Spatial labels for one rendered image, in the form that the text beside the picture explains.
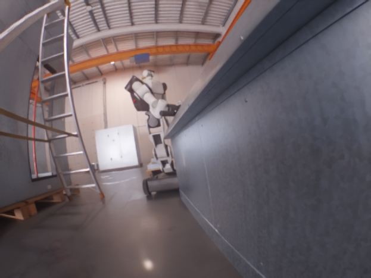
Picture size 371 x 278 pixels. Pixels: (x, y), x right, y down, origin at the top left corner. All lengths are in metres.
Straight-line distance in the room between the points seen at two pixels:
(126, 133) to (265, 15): 7.52
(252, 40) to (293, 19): 0.07
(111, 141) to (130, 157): 1.24
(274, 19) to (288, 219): 0.30
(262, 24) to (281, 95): 0.11
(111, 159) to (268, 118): 7.58
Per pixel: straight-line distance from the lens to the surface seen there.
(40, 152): 6.88
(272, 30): 0.22
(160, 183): 1.72
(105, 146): 7.86
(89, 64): 10.64
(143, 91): 1.16
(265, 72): 0.27
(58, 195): 2.47
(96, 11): 9.65
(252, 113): 0.30
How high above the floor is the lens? 0.47
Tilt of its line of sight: 4 degrees up
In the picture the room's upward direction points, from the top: 10 degrees counter-clockwise
